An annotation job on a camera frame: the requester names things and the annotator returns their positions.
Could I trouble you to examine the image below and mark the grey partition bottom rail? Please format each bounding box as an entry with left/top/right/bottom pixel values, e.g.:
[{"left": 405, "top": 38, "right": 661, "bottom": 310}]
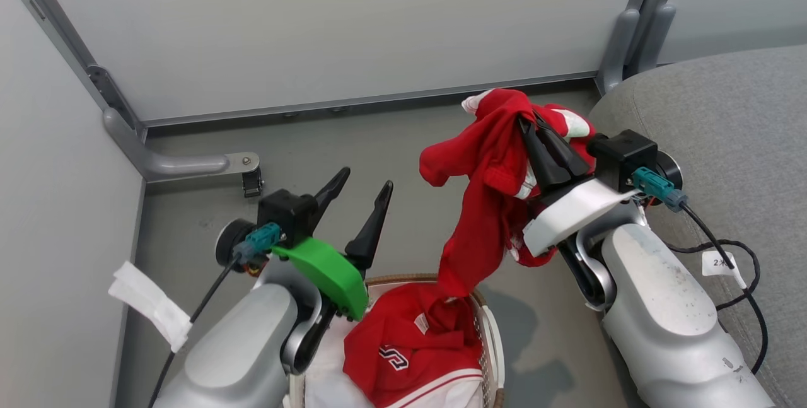
[{"left": 140, "top": 71, "right": 598, "bottom": 129}]

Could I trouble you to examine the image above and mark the grey fabric sofa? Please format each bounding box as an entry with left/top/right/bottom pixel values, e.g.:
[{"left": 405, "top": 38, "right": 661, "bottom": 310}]
[{"left": 588, "top": 44, "right": 807, "bottom": 408}]

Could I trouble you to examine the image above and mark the white laundry basket brown rim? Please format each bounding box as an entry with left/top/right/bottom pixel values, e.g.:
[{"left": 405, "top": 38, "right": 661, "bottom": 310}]
[{"left": 287, "top": 274, "right": 506, "bottom": 408}]

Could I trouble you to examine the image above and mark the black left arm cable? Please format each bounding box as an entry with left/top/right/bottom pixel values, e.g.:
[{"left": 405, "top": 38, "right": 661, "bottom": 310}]
[{"left": 148, "top": 255, "right": 243, "bottom": 408}]

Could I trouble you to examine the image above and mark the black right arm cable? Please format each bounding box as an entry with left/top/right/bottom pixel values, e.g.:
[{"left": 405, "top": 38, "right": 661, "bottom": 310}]
[{"left": 665, "top": 203, "right": 770, "bottom": 375}]

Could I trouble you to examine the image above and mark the grey partition corner post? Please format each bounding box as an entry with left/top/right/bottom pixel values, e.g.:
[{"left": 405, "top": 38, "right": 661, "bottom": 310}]
[
  {"left": 627, "top": 0, "right": 691, "bottom": 78},
  {"left": 595, "top": 0, "right": 664, "bottom": 95}
]

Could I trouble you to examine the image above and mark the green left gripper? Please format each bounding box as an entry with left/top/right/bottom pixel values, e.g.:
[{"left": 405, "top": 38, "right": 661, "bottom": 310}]
[{"left": 271, "top": 167, "right": 394, "bottom": 322}]

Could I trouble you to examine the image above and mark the white tape cable label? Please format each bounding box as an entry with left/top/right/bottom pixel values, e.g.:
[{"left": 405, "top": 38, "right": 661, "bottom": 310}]
[{"left": 108, "top": 261, "right": 193, "bottom": 353}]

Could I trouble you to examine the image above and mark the grey partition support foot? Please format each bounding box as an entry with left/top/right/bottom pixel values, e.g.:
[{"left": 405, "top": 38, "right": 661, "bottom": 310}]
[{"left": 103, "top": 107, "right": 261, "bottom": 183}]

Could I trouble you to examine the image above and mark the grey partition frame post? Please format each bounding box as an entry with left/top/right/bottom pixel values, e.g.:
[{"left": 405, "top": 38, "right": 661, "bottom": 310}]
[{"left": 0, "top": 0, "right": 147, "bottom": 141}]

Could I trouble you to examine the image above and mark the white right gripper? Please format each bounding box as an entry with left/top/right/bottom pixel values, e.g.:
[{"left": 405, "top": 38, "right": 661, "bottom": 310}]
[{"left": 518, "top": 112, "right": 637, "bottom": 257}]

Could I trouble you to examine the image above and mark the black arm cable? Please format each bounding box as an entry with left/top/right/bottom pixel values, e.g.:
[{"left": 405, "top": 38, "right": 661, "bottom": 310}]
[
  {"left": 148, "top": 255, "right": 243, "bottom": 408},
  {"left": 665, "top": 203, "right": 770, "bottom": 375}
]

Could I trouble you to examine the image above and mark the teal cable connector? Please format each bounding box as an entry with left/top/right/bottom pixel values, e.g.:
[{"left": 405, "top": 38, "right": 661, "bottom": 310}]
[
  {"left": 632, "top": 167, "right": 688, "bottom": 212},
  {"left": 233, "top": 222, "right": 282, "bottom": 265}
]

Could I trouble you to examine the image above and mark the teal right cable connector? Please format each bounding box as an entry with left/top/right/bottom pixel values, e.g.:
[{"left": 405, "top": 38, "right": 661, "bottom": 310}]
[{"left": 632, "top": 167, "right": 688, "bottom": 212}]

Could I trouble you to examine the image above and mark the red garment with white trim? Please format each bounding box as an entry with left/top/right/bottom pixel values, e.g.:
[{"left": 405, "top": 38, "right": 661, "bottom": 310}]
[{"left": 419, "top": 88, "right": 596, "bottom": 299}]

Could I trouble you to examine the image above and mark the black caster wheel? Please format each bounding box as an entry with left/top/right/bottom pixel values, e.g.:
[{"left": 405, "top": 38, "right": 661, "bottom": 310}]
[{"left": 242, "top": 168, "right": 265, "bottom": 199}]

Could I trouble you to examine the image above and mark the red and white logo jersey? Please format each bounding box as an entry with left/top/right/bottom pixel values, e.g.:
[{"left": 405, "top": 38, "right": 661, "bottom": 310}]
[{"left": 344, "top": 282, "right": 487, "bottom": 408}]

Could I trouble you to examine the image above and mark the teal left cable connector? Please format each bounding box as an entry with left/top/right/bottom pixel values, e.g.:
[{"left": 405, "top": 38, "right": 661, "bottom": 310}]
[{"left": 233, "top": 222, "right": 282, "bottom": 265}]

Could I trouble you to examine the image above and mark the white paper cable tag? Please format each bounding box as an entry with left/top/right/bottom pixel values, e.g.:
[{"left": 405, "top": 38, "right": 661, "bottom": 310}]
[{"left": 702, "top": 250, "right": 748, "bottom": 289}]

